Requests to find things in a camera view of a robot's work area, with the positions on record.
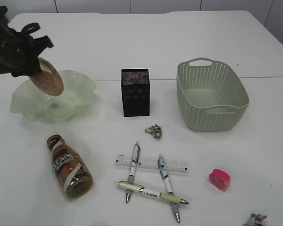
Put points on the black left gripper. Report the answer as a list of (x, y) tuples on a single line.
[(13, 54)]

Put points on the sugared bread roll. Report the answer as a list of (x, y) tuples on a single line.
[(48, 80)]

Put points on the brown coffee bottle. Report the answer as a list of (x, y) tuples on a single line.
[(70, 170)]

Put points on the paper piece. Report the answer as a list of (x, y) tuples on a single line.
[(155, 131), (255, 220)]

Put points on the pink pencil sharpener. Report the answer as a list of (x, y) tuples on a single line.
[(220, 179)]

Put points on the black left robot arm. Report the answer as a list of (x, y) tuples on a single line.
[(24, 34)]

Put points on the green wavy glass plate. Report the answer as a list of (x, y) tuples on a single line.
[(35, 105)]

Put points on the black mesh pen holder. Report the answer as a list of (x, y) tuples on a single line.
[(135, 87)]

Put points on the white patterned pen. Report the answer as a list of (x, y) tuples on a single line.
[(134, 162)]

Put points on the beige grip pen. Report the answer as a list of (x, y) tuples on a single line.
[(126, 185)]

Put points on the blue patterned pen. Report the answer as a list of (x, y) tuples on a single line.
[(168, 186)]

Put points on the green plastic basket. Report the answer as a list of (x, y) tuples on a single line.
[(211, 97)]

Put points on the clear plastic ruler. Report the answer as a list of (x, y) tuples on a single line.
[(152, 164)]

